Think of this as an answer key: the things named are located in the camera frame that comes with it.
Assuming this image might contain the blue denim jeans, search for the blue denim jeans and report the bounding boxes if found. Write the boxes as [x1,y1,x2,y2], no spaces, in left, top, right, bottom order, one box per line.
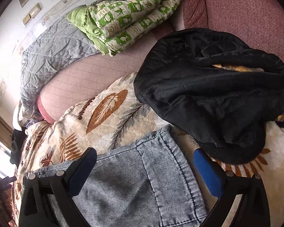
[23,124,208,227]

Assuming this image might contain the black cloth at bed end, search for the black cloth at bed end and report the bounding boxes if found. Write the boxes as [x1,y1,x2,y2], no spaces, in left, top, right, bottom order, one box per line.
[9,129,27,167]

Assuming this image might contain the leaf pattern beige blanket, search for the leaf pattern beige blanket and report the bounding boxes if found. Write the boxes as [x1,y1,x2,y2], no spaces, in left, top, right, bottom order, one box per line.
[11,73,284,226]

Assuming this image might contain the black quilted jacket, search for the black quilted jacket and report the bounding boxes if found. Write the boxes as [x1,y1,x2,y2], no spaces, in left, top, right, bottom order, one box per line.
[134,28,284,165]

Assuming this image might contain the grey quilted pillow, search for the grey quilted pillow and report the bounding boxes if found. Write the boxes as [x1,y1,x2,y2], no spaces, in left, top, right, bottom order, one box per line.
[17,16,100,126]

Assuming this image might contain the green white patterned quilt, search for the green white patterned quilt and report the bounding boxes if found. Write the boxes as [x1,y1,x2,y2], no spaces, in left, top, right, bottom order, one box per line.
[66,0,182,56]

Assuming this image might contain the beige wall switch plate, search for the beige wall switch plate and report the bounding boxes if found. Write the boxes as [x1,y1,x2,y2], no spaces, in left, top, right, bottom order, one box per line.
[22,4,41,25]

